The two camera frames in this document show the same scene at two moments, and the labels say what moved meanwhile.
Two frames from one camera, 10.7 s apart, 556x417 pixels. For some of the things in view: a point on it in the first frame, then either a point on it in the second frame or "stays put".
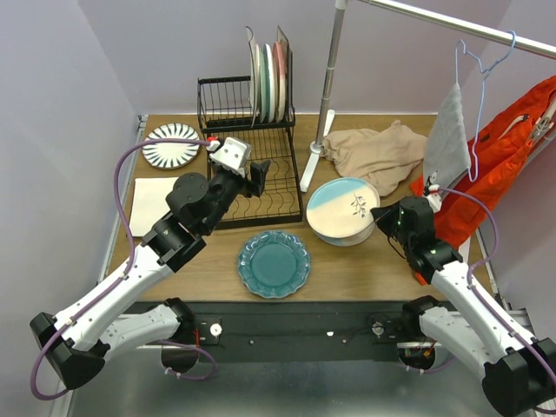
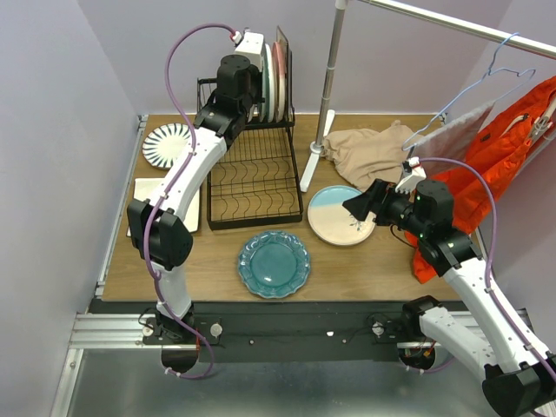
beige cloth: [383, 157] stays put
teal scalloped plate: [274, 264] stays put
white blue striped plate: [172, 155] stays put
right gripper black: [382, 216] -> [378, 201]
